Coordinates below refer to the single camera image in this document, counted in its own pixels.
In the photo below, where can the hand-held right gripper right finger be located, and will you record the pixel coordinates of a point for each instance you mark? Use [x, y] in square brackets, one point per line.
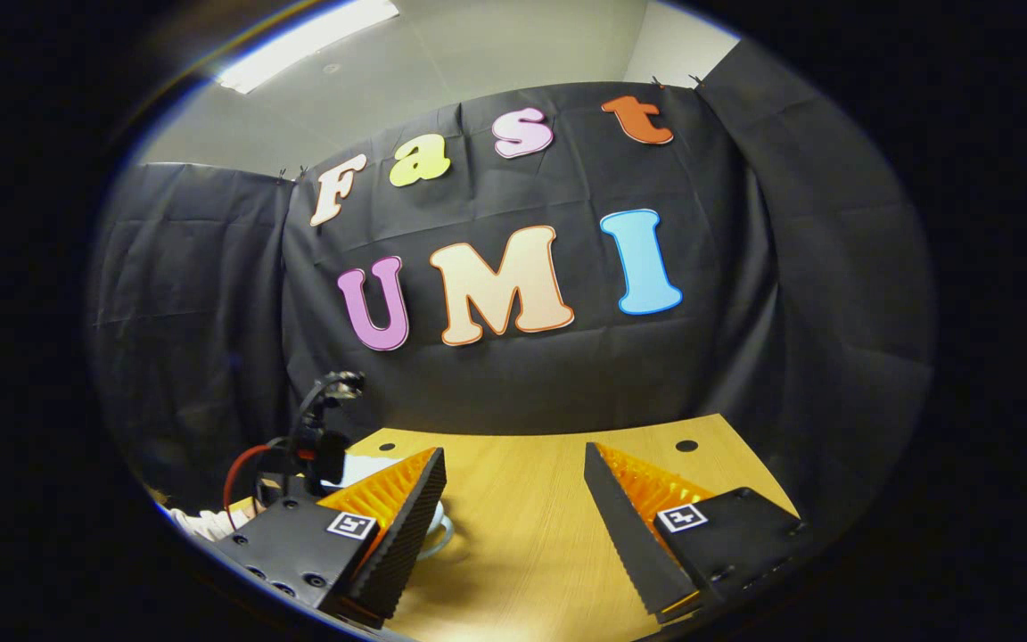
[625, 544]

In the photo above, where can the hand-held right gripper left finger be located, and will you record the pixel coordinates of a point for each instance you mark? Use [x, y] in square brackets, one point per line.
[406, 544]

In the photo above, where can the black backdrop cloth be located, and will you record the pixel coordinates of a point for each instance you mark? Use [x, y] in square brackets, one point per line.
[567, 383]

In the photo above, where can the light blue suitcase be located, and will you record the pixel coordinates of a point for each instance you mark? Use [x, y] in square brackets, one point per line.
[366, 468]

